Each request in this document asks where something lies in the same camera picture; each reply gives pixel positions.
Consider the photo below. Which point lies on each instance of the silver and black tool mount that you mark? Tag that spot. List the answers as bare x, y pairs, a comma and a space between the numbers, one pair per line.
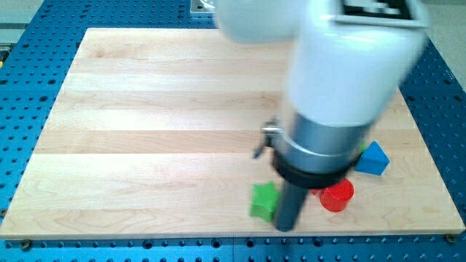
309, 154

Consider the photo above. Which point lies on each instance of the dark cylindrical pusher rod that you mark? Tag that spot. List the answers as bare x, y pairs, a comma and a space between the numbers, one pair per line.
289, 206

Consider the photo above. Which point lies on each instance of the red cylinder block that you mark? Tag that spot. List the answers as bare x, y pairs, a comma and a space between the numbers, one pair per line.
337, 197

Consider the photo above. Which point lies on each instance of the green block behind arm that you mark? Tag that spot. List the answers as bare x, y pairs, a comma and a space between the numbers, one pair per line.
362, 147

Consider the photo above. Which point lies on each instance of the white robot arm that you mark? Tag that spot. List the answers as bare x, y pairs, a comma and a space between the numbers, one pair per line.
348, 58

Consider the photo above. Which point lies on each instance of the green star block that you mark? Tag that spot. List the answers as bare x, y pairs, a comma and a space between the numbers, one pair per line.
263, 202

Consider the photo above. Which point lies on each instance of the blue triangular block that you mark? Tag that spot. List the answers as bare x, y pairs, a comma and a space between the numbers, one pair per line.
373, 160

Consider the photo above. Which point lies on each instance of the wooden board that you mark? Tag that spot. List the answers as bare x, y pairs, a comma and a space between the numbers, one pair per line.
152, 135

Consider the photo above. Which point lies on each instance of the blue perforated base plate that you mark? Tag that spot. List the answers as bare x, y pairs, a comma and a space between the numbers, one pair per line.
42, 38

